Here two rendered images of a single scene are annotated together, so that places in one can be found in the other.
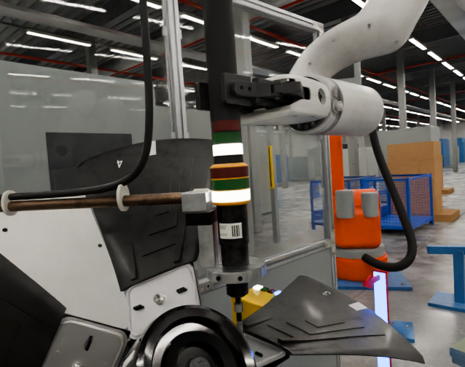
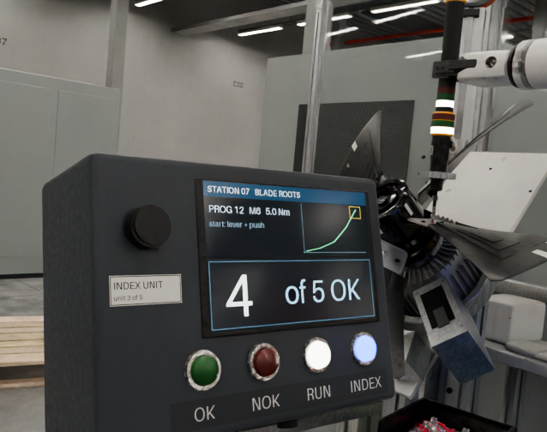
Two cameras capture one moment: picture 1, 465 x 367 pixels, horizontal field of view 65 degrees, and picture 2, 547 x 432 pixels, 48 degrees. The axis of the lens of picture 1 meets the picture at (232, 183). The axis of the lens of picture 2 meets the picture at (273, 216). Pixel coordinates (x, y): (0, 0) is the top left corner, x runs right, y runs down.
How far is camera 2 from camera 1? 1.25 m
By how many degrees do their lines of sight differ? 95
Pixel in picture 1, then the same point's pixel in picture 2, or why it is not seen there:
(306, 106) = (470, 72)
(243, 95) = (438, 73)
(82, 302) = (488, 219)
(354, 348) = (457, 242)
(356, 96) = not seen: outside the picture
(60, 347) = not seen: hidden behind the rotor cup
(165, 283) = not seen: hidden behind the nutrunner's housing
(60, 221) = (522, 170)
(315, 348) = (440, 230)
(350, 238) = not seen: outside the picture
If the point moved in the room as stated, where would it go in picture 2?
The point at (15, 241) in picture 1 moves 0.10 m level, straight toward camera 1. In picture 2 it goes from (489, 176) to (459, 172)
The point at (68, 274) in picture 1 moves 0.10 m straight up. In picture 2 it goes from (495, 202) to (501, 160)
